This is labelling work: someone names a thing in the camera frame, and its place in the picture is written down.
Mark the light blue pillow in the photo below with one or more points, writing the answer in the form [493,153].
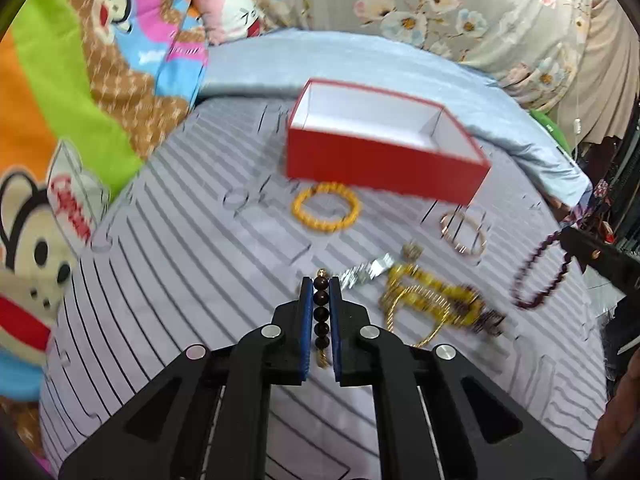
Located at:
[280,64]

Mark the grey striped bed sheet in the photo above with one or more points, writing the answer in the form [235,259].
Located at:
[201,247]

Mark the grey floral quilt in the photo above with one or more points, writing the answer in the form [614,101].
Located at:
[532,48]

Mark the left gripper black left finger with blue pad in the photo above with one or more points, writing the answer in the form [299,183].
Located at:
[205,416]

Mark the small gold brooch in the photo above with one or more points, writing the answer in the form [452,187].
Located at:
[411,251]

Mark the pink cartoon cushion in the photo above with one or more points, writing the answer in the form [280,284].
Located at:
[229,20]

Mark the red cardboard box white inside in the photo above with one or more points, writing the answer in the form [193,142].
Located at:
[386,140]

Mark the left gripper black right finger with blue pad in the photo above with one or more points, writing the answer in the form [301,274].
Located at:
[438,416]

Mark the silver metal watch band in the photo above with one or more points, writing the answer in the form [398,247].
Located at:
[366,272]

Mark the rose gold bangle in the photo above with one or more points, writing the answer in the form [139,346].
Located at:
[467,236]

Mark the green plastic object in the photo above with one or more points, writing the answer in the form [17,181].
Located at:
[552,128]

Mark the beige curtain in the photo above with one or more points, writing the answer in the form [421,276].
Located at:
[600,101]

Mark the dark bead bracelet gold accents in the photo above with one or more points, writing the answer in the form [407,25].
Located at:
[321,314]

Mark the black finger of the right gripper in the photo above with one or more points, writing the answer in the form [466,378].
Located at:
[621,270]

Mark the colourful monkey cartoon blanket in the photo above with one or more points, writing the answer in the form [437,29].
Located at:
[89,89]

